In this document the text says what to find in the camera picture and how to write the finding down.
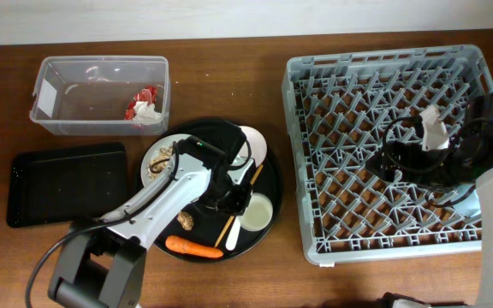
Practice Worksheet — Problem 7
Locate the cream paper cup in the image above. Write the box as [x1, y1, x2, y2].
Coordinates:
[239, 192, 273, 232]

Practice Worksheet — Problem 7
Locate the pink bowl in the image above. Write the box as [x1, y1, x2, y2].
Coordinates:
[240, 126, 268, 167]

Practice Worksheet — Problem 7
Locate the red and white wrapper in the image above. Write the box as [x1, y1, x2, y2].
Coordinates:
[124, 86, 163, 126]

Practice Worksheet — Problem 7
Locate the light blue plastic cup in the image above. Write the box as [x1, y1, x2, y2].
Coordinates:
[453, 184, 481, 218]

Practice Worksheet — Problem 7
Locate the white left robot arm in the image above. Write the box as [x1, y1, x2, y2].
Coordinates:
[48, 120, 267, 307]

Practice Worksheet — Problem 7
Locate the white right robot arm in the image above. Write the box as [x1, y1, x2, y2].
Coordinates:
[365, 93, 493, 307]

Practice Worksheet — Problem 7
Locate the grey dishwasher rack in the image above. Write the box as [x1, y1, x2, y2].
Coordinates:
[282, 44, 493, 267]

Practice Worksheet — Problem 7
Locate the wooden chopstick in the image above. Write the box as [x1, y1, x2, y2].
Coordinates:
[213, 164, 264, 248]

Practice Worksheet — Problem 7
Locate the round black tray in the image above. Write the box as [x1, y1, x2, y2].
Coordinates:
[154, 118, 283, 264]

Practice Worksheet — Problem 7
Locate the white plastic fork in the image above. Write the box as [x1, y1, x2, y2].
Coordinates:
[225, 217, 241, 251]

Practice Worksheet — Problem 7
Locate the brown walnut piece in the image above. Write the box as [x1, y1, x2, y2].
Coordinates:
[176, 211, 194, 231]

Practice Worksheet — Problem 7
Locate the orange carrot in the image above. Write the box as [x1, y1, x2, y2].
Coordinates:
[165, 235, 223, 258]

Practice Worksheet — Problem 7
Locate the grey plate with food scraps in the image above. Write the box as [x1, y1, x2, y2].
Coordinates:
[138, 133, 189, 188]

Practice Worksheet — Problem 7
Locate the black rectangular tray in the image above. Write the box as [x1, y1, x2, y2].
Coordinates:
[6, 142, 128, 228]

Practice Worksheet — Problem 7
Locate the clear plastic bin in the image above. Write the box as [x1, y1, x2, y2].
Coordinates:
[29, 56, 170, 136]

